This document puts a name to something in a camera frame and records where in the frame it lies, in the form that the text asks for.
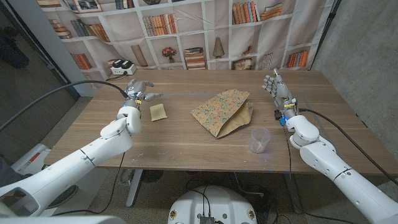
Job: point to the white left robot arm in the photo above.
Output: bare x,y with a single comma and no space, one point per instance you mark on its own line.
93,152

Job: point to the grey wall post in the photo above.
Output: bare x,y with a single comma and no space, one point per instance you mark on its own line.
46,40

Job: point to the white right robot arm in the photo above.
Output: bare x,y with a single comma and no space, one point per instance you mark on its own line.
326,158

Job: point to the clear plastic measuring cup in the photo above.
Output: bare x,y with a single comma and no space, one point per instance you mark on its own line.
259,140

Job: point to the grey table leg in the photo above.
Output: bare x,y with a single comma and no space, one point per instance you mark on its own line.
293,193
134,189

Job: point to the black backdrop stand pole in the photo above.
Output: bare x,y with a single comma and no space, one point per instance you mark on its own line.
326,31

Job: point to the person in blue jeans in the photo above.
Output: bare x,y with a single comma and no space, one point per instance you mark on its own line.
9,174

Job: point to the printed bookshelf backdrop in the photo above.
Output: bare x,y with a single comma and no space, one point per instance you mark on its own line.
199,40

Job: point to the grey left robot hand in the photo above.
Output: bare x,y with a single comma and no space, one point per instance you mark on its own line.
136,90

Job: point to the floral paper package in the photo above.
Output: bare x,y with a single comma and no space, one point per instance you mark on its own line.
217,112

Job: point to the yellow sponge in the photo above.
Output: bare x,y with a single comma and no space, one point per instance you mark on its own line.
158,112

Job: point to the black bag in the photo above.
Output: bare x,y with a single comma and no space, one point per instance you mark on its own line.
12,53

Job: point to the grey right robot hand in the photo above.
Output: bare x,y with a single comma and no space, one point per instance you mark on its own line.
283,93

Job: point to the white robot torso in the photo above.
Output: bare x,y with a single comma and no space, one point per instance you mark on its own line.
217,205

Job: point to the white power strip black plugs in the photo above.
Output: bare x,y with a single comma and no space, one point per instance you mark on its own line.
122,69

